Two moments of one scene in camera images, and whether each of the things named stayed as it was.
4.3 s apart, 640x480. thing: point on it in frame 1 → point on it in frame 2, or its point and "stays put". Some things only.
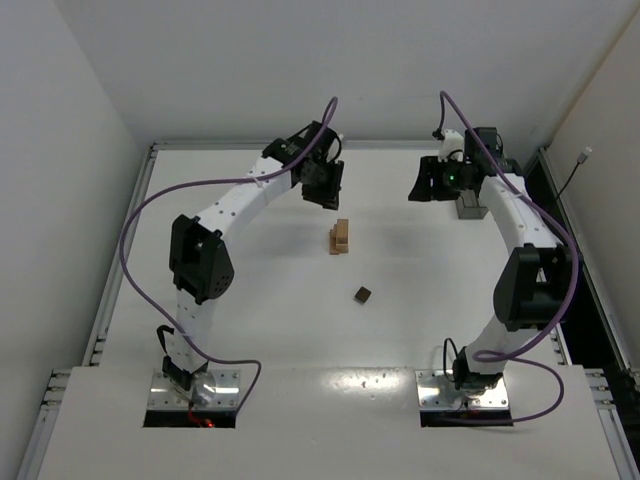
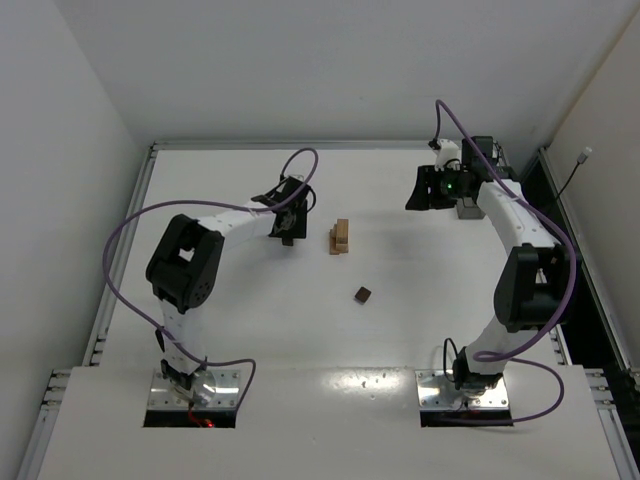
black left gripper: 325,187 → 298,218
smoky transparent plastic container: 468,205 stays put
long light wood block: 333,246 stays put
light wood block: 342,230 stays put
